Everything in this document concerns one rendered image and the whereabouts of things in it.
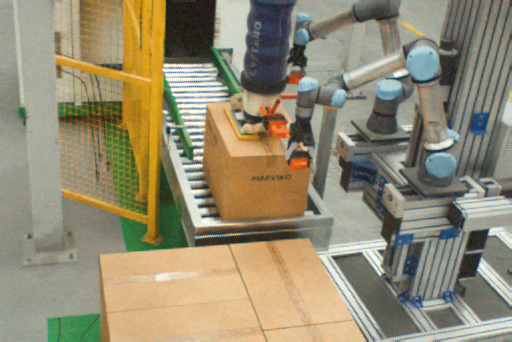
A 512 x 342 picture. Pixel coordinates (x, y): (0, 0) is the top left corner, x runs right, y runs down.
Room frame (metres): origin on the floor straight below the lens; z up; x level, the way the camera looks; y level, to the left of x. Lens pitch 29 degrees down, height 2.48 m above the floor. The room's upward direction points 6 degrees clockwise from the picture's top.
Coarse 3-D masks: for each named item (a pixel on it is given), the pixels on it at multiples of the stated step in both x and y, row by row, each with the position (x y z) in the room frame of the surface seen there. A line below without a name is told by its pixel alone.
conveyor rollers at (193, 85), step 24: (168, 72) 4.84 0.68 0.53; (192, 72) 4.84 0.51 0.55; (216, 72) 4.88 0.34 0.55; (192, 96) 4.44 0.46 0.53; (216, 96) 4.49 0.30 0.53; (168, 120) 4.03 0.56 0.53; (192, 120) 4.07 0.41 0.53; (192, 168) 3.44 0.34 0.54; (192, 192) 3.18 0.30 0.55; (216, 216) 3.02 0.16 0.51
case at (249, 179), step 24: (216, 120) 3.23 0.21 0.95; (288, 120) 3.32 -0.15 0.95; (216, 144) 3.15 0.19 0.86; (240, 144) 2.99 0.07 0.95; (264, 144) 3.02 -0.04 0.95; (216, 168) 3.11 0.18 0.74; (240, 168) 2.88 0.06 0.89; (264, 168) 2.91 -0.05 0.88; (288, 168) 2.95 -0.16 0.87; (216, 192) 3.08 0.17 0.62; (240, 192) 2.88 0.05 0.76; (264, 192) 2.91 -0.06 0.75; (288, 192) 2.95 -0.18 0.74; (240, 216) 2.88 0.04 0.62; (264, 216) 2.92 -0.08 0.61; (288, 216) 2.95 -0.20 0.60
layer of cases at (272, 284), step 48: (288, 240) 2.83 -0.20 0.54; (144, 288) 2.37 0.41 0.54; (192, 288) 2.40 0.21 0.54; (240, 288) 2.43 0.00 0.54; (288, 288) 2.47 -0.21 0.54; (336, 288) 2.50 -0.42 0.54; (144, 336) 2.08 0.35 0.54; (192, 336) 2.10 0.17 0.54; (240, 336) 2.13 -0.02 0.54; (288, 336) 2.16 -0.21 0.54; (336, 336) 2.19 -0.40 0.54
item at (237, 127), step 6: (228, 108) 3.34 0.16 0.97; (240, 108) 3.35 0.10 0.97; (228, 114) 3.27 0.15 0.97; (234, 120) 3.20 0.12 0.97; (234, 126) 3.14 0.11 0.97; (240, 126) 3.14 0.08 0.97; (240, 132) 3.07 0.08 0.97; (240, 138) 3.03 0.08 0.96; (246, 138) 3.04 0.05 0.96; (252, 138) 3.05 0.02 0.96; (258, 138) 3.06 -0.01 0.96
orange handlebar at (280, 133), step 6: (294, 78) 3.55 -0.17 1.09; (282, 96) 3.30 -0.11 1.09; (288, 96) 3.31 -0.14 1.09; (294, 96) 3.31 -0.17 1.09; (264, 108) 3.12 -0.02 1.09; (270, 108) 3.13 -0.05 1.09; (264, 114) 3.06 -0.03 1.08; (282, 126) 2.94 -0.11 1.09; (276, 132) 2.87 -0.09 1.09; (282, 132) 2.87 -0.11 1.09; (288, 132) 2.88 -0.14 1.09; (276, 138) 2.86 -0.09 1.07; (300, 162) 2.61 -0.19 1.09; (306, 162) 2.63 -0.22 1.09
